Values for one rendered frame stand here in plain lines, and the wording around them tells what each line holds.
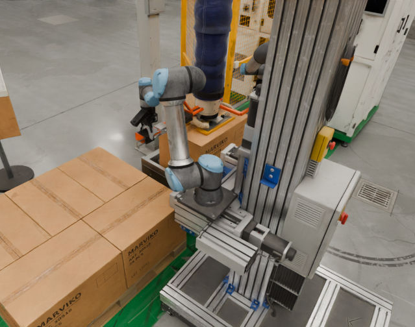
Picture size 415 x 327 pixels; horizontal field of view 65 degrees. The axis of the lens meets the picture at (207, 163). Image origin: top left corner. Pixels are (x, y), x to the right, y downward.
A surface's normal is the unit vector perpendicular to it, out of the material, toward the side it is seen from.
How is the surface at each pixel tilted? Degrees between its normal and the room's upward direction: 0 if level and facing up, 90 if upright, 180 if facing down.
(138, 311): 0
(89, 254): 0
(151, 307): 0
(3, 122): 90
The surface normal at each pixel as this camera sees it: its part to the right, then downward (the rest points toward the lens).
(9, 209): 0.06, -0.80
